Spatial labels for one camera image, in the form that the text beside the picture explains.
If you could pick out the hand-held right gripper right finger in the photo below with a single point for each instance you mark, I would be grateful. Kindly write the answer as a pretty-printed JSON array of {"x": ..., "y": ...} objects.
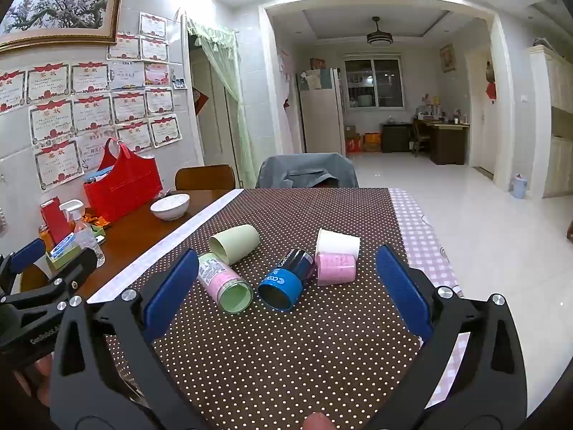
[{"x": 403, "y": 291}]

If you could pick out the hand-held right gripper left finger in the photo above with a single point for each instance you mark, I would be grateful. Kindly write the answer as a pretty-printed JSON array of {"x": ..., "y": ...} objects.
[{"x": 172, "y": 295}]

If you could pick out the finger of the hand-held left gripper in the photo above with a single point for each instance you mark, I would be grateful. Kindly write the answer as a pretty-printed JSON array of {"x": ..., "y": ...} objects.
[
  {"x": 76, "y": 268},
  {"x": 24, "y": 255}
]

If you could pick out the pink and green cup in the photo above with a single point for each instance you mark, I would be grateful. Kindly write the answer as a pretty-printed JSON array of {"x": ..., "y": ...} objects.
[{"x": 219, "y": 277}]

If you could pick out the pink and white cup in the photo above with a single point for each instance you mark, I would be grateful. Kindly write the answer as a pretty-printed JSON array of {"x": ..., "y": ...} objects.
[{"x": 336, "y": 266}]

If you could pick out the pale green cup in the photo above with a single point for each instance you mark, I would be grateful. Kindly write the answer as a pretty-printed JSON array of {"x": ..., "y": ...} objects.
[{"x": 239, "y": 242}]

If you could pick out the blue cup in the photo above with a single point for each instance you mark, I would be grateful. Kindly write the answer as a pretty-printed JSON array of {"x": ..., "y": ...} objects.
[{"x": 286, "y": 277}]

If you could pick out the person's left hand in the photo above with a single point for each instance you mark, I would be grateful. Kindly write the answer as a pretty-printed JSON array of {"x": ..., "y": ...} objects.
[{"x": 41, "y": 376}]

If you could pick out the person's right hand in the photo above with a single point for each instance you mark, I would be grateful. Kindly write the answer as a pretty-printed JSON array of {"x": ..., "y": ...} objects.
[{"x": 318, "y": 423}]

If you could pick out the green card box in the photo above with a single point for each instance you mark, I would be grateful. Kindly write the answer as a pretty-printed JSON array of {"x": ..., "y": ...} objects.
[{"x": 62, "y": 257}]

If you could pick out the clear spray bottle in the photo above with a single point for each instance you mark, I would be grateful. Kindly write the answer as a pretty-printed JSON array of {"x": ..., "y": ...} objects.
[{"x": 83, "y": 233}]

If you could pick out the orange snack packets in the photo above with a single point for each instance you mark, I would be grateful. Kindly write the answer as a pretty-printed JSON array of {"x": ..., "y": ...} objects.
[{"x": 97, "y": 221}]

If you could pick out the pink checkered tablecloth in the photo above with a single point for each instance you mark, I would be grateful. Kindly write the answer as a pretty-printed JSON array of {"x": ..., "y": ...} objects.
[{"x": 416, "y": 233}]

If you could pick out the white bowl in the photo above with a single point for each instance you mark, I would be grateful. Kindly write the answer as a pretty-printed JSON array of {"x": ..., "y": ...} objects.
[{"x": 170, "y": 206}]

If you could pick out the red bag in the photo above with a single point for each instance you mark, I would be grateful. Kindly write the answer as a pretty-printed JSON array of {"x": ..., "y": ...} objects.
[{"x": 125, "y": 188}]

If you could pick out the light blue packet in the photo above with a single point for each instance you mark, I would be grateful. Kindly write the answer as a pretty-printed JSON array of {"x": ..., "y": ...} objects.
[{"x": 99, "y": 174}]

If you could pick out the brown dotted tablecloth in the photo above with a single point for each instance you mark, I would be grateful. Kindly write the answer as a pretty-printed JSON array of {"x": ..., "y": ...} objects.
[{"x": 268, "y": 358}]

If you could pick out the wooden chair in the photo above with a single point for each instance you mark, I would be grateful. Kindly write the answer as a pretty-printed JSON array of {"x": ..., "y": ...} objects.
[{"x": 205, "y": 178}]

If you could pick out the orange cardboard box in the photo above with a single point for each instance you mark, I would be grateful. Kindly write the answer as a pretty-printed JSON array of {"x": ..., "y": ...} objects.
[{"x": 371, "y": 142}]

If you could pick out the dark desk chair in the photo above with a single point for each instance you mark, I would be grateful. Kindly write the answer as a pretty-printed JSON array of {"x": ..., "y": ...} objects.
[{"x": 420, "y": 139}]

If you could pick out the dark low cabinet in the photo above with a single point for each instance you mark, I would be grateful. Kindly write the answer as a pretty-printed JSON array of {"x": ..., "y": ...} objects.
[{"x": 396, "y": 138}]

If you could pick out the dark wooden desk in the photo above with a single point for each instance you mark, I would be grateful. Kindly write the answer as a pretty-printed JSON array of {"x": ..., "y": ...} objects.
[{"x": 447, "y": 143}]

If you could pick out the red cardboard box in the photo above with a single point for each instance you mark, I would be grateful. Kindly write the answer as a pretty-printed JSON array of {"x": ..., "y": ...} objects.
[{"x": 353, "y": 144}]

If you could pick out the light blue jug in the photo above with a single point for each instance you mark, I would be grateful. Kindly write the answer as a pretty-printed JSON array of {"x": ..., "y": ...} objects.
[{"x": 519, "y": 187}]

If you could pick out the chair with grey jacket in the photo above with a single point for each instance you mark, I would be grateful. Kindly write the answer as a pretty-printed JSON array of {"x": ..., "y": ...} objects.
[{"x": 304, "y": 168}]

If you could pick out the white refrigerator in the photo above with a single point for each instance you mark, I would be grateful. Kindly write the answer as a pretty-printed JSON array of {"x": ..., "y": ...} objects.
[{"x": 320, "y": 116}]

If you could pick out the white door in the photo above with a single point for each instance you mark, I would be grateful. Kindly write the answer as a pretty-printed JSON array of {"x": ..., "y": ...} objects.
[{"x": 476, "y": 112}]

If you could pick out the red door decoration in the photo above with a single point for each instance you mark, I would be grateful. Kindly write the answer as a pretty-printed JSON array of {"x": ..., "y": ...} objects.
[{"x": 201, "y": 102}]

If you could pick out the window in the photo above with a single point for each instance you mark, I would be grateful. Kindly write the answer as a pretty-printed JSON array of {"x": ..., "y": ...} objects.
[{"x": 372, "y": 80}]

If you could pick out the white tall cabinet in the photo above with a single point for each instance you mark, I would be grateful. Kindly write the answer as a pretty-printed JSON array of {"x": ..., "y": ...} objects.
[{"x": 555, "y": 121}]

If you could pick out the white bag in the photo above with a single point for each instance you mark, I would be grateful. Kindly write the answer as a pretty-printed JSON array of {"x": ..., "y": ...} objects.
[{"x": 312, "y": 79}]

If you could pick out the green door curtain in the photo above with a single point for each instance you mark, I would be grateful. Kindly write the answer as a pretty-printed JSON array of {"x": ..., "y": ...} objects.
[{"x": 224, "y": 53}]

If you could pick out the framed blossom painting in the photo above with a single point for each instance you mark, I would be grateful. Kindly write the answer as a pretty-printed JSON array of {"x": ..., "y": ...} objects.
[{"x": 58, "y": 9}]

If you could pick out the ceiling fan lamp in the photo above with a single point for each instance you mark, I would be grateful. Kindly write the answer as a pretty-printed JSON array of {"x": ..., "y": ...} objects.
[{"x": 379, "y": 38}]

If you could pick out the group of wall certificates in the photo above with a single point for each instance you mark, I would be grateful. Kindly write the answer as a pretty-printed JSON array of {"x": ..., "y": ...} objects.
[{"x": 89, "y": 112}]

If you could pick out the small wall photo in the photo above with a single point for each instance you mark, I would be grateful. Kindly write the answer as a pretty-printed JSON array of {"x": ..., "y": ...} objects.
[{"x": 179, "y": 83}]

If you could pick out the red wall ornament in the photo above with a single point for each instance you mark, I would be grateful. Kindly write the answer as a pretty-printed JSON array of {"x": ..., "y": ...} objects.
[{"x": 491, "y": 92}]

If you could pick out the framed wall picture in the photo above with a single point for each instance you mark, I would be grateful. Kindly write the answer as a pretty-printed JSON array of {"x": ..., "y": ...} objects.
[{"x": 447, "y": 58}]

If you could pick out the pink wall hanging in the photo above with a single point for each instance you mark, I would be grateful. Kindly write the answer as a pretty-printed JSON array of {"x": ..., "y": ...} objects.
[{"x": 285, "y": 76}]

